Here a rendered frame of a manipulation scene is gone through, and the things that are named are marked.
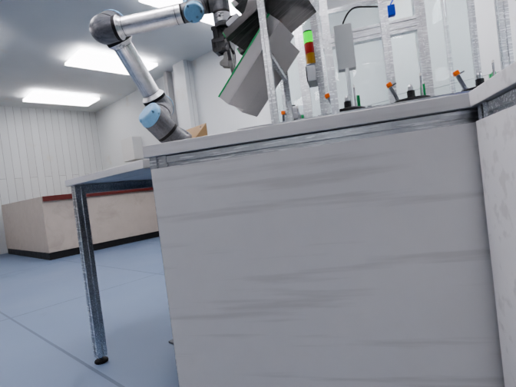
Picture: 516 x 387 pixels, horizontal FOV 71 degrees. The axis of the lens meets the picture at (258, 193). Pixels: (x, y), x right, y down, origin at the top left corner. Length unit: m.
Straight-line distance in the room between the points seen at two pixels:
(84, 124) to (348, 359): 8.93
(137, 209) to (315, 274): 6.03
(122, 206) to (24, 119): 3.36
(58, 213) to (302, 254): 5.58
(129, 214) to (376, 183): 6.05
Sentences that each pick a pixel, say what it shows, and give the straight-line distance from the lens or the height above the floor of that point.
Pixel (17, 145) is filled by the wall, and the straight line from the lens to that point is 8.93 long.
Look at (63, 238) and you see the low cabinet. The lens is 6.25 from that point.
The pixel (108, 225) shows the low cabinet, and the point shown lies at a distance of 6.50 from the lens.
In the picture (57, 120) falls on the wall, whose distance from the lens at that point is 9.27.
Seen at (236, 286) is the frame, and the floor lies 0.50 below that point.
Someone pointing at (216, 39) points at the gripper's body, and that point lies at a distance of 1.66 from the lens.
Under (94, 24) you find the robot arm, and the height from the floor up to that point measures 1.45.
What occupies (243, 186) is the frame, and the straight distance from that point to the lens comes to 0.84.
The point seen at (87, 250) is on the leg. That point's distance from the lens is 1.84.
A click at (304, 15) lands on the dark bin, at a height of 1.29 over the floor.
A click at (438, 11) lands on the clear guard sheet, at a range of 3.16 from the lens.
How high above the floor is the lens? 0.73
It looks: 1 degrees down
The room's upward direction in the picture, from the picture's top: 7 degrees counter-clockwise
